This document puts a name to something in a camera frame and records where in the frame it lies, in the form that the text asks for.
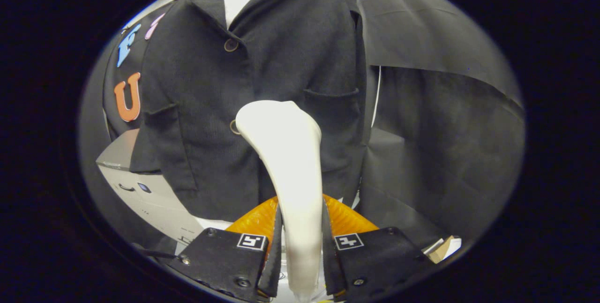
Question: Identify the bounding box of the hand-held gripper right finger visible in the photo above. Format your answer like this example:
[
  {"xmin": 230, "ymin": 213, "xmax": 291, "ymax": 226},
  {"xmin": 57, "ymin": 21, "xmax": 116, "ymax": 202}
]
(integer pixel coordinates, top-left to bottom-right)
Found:
[{"xmin": 322, "ymin": 195, "xmax": 436, "ymax": 303}]

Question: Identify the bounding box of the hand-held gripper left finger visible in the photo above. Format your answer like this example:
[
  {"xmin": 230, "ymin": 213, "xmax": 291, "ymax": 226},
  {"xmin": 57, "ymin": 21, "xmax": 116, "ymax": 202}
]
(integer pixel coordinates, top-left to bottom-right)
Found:
[{"xmin": 168, "ymin": 197, "xmax": 284, "ymax": 303}]

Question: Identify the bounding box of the black jacket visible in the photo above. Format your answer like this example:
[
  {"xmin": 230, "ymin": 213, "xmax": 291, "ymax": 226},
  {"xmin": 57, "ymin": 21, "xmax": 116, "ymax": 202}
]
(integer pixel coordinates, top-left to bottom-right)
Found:
[{"xmin": 130, "ymin": 0, "xmax": 371, "ymax": 222}]

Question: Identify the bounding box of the white and tan box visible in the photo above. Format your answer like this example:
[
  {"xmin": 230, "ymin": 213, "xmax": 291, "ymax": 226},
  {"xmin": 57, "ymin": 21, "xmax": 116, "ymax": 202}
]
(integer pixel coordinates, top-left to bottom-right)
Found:
[{"xmin": 421, "ymin": 235, "xmax": 463, "ymax": 264}]

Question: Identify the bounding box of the grey cabinet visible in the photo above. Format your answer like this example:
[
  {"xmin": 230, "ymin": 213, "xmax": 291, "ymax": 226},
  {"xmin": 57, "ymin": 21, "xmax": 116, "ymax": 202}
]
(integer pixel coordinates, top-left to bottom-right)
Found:
[{"xmin": 96, "ymin": 129, "xmax": 208, "ymax": 248}]

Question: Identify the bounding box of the black backdrop cloth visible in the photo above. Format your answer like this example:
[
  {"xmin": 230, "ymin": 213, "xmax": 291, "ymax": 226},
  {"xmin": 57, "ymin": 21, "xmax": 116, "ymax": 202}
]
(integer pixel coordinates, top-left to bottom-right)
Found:
[{"xmin": 77, "ymin": 0, "xmax": 526, "ymax": 250}]

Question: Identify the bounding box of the white cord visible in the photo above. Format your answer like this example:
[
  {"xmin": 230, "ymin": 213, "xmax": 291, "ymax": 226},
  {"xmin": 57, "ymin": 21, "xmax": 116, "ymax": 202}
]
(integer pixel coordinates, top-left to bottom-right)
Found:
[{"xmin": 370, "ymin": 65, "xmax": 382, "ymax": 129}]

